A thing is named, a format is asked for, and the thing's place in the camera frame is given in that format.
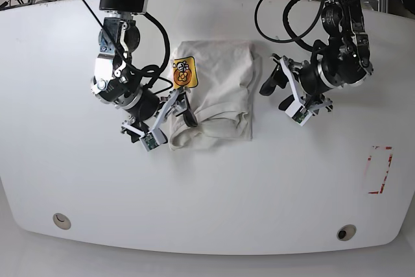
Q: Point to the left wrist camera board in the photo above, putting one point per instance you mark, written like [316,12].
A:
[298,113]

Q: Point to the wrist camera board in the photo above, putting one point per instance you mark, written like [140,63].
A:
[151,141]
[298,113]

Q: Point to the red tape rectangle marking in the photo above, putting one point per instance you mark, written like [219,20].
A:
[377,169]

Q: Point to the right table grommet hole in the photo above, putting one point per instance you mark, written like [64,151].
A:
[347,232]

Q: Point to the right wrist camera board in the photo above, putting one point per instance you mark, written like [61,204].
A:
[151,141]

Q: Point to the white printed T-shirt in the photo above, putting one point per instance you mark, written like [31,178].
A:
[222,76]

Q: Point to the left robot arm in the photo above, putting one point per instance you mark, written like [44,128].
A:
[343,61]

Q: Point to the table grommet hole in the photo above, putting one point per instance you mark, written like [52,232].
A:
[61,221]
[347,232]

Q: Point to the left table grommet hole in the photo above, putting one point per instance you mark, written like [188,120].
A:
[61,221]

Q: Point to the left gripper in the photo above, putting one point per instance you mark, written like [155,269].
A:
[343,61]

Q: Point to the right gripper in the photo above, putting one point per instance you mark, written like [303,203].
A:
[116,81]

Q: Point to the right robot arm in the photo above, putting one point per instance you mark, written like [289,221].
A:
[136,7]

